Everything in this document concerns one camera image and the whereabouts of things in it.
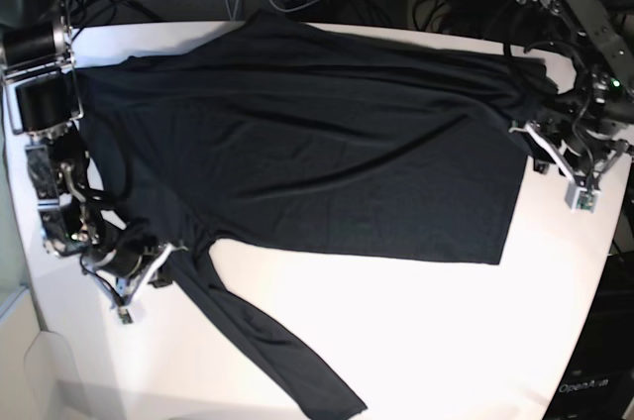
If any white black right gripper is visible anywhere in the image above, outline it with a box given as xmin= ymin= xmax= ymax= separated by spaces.
xmin=81 ymin=242 xmax=188 ymax=309

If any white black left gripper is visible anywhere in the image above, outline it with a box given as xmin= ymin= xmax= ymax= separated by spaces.
xmin=508 ymin=121 xmax=633 ymax=190

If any black long sleeve shirt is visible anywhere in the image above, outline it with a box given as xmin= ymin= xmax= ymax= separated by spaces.
xmin=78 ymin=14 xmax=556 ymax=419

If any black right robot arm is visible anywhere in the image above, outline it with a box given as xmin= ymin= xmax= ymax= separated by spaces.
xmin=80 ymin=0 xmax=633 ymax=305

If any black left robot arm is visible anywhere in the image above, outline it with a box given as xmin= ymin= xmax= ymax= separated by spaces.
xmin=1 ymin=0 xmax=633 ymax=301

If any black OpenArm case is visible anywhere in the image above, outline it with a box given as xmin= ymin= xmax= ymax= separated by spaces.
xmin=544 ymin=252 xmax=633 ymax=419

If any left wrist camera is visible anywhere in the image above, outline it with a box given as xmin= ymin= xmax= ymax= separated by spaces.
xmin=116 ymin=306 xmax=134 ymax=325

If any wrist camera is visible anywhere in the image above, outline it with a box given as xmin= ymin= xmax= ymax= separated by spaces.
xmin=565 ymin=183 xmax=601 ymax=213
xmin=116 ymin=306 xmax=134 ymax=325

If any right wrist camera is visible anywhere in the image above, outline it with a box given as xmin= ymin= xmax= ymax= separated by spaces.
xmin=565 ymin=183 xmax=601 ymax=213

